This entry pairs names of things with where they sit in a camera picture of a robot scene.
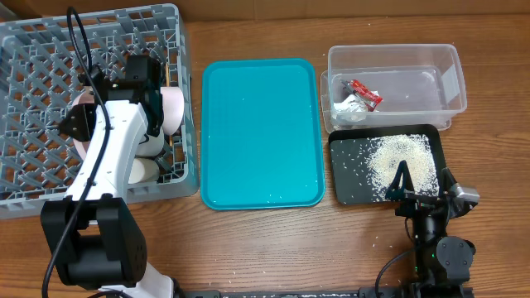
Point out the grey plastic dishwasher rack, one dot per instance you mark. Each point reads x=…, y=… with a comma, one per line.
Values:
x=39, y=80

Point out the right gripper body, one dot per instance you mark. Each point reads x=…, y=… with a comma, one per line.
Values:
x=421, y=198

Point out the white cup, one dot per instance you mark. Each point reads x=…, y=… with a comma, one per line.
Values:
x=143, y=170

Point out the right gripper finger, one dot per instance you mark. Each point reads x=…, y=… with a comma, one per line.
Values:
x=401, y=186
x=447, y=180

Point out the clear plastic waste bin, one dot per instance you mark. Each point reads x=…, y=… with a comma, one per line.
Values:
x=418, y=84

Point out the large white plate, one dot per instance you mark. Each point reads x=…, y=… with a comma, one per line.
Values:
x=81, y=142

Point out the white rice bowl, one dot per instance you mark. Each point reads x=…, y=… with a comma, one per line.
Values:
x=173, y=106

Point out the red snack wrapper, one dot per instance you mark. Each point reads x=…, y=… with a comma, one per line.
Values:
x=370, y=99

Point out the grey shallow bowl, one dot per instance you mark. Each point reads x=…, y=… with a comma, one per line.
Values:
x=150, y=146

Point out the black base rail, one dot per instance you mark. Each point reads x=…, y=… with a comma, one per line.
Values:
x=363, y=292

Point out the white napkin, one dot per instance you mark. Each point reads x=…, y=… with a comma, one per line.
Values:
x=353, y=103

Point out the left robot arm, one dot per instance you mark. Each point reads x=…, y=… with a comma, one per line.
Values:
x=94, y=240

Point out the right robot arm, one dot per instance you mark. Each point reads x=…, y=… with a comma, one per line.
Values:
x=442, y=262

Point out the wooden chopstick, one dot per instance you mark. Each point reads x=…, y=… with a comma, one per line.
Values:
x=167, y=75

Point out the black plastic tray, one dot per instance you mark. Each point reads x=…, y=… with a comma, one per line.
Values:
x=365, y=161

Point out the teal plastic serving tray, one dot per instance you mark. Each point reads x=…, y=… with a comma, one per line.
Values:
x=261, y=144

